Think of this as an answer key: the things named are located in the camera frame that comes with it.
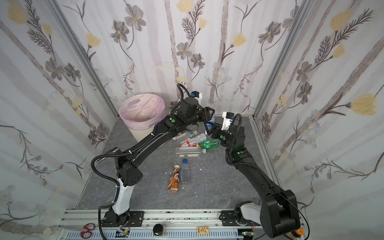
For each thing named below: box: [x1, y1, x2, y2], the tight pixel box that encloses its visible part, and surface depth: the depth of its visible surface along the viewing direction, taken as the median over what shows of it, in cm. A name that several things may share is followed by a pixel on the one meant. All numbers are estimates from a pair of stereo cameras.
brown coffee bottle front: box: [167, 164, 180, 194], surface depth 84 cm
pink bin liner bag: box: [119, 93, 166, 131], surface depth 95 cm
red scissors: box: [80, 223, 97, 239], surface depth 72 cm
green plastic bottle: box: [199, 139, 221, 150], surface depth 100 cm
